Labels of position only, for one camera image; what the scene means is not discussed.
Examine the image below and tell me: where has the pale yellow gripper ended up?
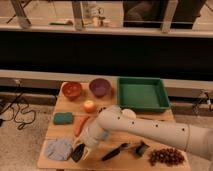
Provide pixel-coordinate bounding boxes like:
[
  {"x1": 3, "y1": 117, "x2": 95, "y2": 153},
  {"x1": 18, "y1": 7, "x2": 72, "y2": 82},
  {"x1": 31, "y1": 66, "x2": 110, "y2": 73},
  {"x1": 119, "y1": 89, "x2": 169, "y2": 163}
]
[{"x1": 72, "y1": 138, "x2": 91, "y2": 160}]

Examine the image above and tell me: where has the black binder clip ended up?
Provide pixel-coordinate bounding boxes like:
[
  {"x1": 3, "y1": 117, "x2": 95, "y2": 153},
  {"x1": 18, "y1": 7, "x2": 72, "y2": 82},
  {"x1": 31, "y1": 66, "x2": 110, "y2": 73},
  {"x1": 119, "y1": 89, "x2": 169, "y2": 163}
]
[{"x1": 135, "y1": 142, "x2": 149, "y2": 157}]

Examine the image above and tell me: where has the orange carrot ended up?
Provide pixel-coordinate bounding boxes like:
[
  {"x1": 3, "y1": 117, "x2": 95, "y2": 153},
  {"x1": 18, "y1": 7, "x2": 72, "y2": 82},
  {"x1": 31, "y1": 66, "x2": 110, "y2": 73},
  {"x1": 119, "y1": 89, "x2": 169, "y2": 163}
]
[{"x1": 74, "y1": 116, "x2": 90, "y2": 137}]

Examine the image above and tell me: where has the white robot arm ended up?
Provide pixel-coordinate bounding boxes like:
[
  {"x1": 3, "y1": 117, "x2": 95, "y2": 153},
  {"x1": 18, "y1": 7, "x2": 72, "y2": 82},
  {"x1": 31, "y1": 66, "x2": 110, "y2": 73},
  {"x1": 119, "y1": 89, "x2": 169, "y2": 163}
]
[{"x1": 73, "y1": 105, "x2": 213, "y2": 161}]

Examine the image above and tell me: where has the red bowl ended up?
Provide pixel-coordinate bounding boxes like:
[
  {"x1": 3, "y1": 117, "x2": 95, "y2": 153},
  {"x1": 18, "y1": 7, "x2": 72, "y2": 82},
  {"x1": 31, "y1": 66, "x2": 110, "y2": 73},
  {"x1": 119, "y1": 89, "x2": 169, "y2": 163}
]
[{"x1": 62, "y1": 81, "x2": 82, "y2": 100}]

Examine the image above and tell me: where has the white paper cup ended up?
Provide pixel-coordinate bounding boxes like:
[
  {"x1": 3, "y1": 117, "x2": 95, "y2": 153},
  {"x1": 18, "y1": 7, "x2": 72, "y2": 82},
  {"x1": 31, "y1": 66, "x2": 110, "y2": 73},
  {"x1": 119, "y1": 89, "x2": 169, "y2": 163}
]
[{"x1": 122, "y1": 109, "x2": 136, "y2": 119}]

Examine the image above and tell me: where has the bunch of dark grapes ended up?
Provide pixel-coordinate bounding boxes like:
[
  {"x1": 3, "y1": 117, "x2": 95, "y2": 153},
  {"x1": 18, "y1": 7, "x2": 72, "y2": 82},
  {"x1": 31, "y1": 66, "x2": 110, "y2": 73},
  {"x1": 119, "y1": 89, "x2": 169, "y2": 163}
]
[{"x1": 149, "y1": 148, "x2": 185, "y2": 166}]

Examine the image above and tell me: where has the green plastic tray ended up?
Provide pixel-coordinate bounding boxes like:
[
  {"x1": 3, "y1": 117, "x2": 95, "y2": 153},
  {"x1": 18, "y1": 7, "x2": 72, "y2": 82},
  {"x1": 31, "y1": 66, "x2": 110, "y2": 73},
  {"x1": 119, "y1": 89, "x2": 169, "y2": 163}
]
[{"x1": 117, "y1": 77, "x2": 170, "y2": 112}]

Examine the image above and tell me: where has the blue grey cloth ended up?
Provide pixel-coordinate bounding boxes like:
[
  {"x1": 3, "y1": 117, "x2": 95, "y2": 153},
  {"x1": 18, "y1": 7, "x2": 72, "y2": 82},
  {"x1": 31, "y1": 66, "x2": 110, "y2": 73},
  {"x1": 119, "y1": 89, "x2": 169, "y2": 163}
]
[{"x1": 44, "y1": 139, "x2": 72, "y2": 161}]

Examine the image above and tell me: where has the teal sponge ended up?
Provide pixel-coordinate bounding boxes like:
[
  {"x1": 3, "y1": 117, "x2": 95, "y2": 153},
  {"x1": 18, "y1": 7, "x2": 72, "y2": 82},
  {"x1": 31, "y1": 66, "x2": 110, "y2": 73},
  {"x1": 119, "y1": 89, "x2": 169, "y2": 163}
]
[{"x1": 53, "y1": 112, "x2": 73, "y2": 125}]

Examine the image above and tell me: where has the peach apple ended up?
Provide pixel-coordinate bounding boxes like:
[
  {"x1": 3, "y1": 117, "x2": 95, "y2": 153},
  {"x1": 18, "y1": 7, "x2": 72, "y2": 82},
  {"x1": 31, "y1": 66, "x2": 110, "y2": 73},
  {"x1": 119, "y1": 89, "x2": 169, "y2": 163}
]
[{"x1": 83, "y1": 100, "x2": 96, "y2": 113}]

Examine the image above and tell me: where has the black rectangular eraser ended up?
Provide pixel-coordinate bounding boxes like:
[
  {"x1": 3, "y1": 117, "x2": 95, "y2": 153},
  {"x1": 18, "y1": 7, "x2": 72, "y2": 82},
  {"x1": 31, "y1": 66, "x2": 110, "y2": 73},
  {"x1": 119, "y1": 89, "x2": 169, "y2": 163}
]
[{"x1": 71, "y1": 143, "x2": 85, "y2": 162}]

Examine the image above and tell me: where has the purple bowl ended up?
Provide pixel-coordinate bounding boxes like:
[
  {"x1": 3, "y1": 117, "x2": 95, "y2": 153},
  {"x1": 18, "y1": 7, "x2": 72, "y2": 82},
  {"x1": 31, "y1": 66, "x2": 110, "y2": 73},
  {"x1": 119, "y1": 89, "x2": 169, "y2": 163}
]
[{"x1": 89, "y1": 78, "x2": 111, "y2": 98}]

